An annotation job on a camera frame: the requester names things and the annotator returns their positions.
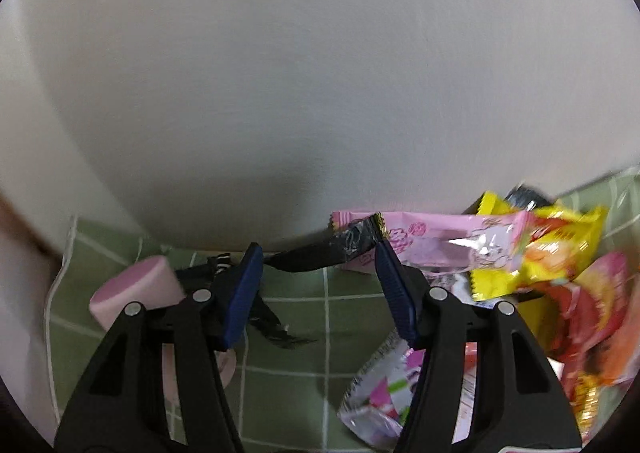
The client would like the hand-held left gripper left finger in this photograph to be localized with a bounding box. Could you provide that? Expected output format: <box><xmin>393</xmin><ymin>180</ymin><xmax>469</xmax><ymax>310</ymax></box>
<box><xmin>54</xmin><ymin>243</ymin><xmax>264</xmax><ymax>453</ymax></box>

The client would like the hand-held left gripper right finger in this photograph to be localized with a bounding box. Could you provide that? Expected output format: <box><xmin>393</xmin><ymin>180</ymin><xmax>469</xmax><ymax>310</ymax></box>
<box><xmin>375</xmin><ymin>242</ymin><xmax>585</xmax><ymax>453</ymax></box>

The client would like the pink snack packet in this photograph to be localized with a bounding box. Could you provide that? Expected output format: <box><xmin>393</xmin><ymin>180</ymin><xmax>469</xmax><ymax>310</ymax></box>
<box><xmin>327</xmin><ymin>210</ymin><xmax>538</xmax><ymax>279</ymax></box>

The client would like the black foil wrapper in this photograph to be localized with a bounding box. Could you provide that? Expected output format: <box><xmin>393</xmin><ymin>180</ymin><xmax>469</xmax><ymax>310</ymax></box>
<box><xmin>265</xmin><ymin>214</ymin><xmax>386</xmax><ymax>274</ymax></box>

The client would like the yellow snack packet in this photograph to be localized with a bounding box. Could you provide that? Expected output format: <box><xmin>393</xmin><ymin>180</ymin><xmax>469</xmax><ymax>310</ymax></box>
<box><xmin>470</xmin><ymin>190</ymin><xmax>610</xmax><ymax>304</ymax></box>

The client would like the black striped torn wrapper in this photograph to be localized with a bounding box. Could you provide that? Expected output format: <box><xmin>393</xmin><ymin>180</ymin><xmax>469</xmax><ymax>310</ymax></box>
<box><xmin>174</xmin><ymin>254</ymin><xmax>317</xmax><ymax>350</ymax></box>

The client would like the green checked cloth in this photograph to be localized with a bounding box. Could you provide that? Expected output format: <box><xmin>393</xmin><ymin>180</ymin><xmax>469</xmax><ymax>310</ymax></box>
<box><xmin>45</xmin><ymin>168</ymin><xmax>640</xmax><ymax>453</ymax></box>

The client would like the silvery pink printed packet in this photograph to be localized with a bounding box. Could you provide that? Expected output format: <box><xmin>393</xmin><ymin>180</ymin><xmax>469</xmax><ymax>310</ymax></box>
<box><xmin>337</xmin><ymin>333</ymin><xmax>481</xmax><ymax>451</ymax></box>

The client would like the pale pink cylinder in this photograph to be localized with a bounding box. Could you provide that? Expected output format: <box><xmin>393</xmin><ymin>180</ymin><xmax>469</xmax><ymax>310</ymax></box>
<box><xmin>89</xmin><ymin>255</ymin><xmax>237</xmax><ymax>404</ymax></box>

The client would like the dark blue snack packet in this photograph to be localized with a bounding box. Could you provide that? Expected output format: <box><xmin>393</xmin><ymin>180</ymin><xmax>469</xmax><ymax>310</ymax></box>
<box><xmin>462</xmin><ymin>183</ymin><xmax>556</xmax><ymax>214</ymax></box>

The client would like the red snack packet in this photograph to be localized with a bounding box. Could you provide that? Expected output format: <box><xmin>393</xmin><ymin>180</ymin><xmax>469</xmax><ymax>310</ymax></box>
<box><xmin>530</xmin><ymin>250</ymin><xmax>630</xmax><ymax>364</ymax></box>

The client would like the orange snack packet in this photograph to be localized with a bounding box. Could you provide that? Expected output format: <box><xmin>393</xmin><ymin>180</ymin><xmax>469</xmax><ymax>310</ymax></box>
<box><xmin>560</xmin><ymin>278</ymin><xmax>640</xmax><ymax>444</ymax></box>

